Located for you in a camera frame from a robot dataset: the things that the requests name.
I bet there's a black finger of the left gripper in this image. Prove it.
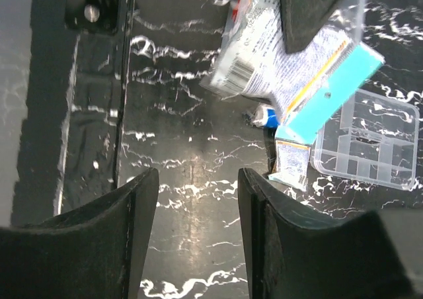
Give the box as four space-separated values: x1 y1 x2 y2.
280 0 342 54

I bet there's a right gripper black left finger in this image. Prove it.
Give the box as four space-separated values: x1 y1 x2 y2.
1 168 159 298

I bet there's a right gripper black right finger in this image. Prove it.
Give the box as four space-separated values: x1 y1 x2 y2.
237 168 420 298

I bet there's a teal topped cotton swab bag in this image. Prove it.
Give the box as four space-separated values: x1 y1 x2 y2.
202 0 384 144

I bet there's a teal topped packet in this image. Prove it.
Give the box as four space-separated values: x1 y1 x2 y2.
268 126 311 192

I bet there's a blue white bandage roll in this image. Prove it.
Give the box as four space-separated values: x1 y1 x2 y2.
245 104 280 129

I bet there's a clear compartment organizer tray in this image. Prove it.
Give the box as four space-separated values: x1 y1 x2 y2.
310 89 420 191

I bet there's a black front mounting rail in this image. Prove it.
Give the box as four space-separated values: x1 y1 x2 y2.
11 0 134 226

